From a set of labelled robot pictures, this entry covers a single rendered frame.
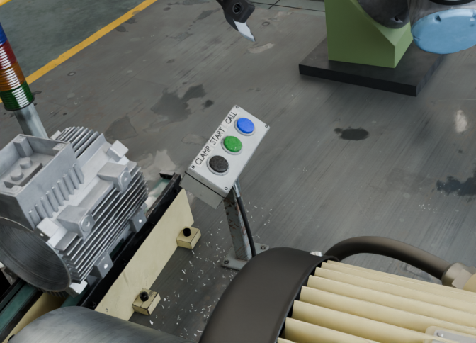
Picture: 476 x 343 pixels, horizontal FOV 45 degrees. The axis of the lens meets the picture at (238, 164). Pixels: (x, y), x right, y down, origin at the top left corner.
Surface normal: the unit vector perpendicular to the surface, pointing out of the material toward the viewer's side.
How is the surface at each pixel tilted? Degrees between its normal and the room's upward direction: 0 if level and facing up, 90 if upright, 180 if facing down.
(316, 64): 0
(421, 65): 0
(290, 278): 17
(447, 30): 117
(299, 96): 0
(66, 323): 28
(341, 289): 64
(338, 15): 90
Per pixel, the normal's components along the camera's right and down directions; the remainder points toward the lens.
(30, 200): 0.90, 0.15
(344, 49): -0.49, 0.61
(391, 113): -0.16, -0.77
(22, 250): 0.64, -0.33
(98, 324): 0.11, -0.99
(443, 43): -0.03, 0.92
